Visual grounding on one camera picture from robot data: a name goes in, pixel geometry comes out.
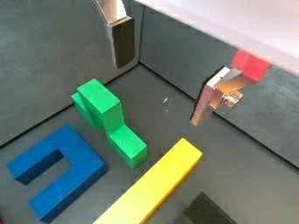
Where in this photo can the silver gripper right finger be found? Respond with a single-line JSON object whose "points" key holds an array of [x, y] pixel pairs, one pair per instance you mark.
{"points": [[220, 88]]}

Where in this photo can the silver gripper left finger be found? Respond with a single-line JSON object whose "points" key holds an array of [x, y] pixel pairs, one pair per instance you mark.
{"points": [[120, 30]]}

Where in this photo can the black fixture block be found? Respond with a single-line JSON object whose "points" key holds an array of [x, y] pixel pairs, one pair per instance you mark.
{"points": [[203, 212]]}

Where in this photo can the green stepped block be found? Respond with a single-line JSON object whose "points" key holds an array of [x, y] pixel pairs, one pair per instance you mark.
{"points": [[100, 108]]}

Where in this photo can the yellow long bar block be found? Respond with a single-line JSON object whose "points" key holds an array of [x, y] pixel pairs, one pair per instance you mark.
{"points": [[144, 196]]}

